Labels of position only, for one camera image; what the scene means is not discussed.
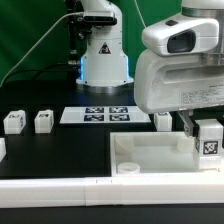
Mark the white left obstacle bar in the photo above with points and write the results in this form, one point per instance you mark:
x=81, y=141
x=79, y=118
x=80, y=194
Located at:
x=2, y=149

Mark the white square tabletop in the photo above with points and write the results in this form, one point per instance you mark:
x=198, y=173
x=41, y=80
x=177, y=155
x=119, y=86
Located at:
x=145, y=153

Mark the white marker plate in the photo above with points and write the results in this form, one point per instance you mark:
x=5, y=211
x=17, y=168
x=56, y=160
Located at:
x=103, y=115

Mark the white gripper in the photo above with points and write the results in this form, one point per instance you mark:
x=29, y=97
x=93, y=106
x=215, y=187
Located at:
x=175, y=83

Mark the white front obstacle bar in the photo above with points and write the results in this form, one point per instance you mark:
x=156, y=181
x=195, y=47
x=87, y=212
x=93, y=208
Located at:
x=162, y=189

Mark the white obstacle bar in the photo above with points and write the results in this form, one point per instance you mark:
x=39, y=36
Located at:
x=162, y=189
x=2, y=149

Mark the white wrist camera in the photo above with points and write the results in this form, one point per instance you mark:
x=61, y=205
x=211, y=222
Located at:
x=181, y=35

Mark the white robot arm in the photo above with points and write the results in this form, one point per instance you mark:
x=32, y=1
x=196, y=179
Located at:
x=104, y=65

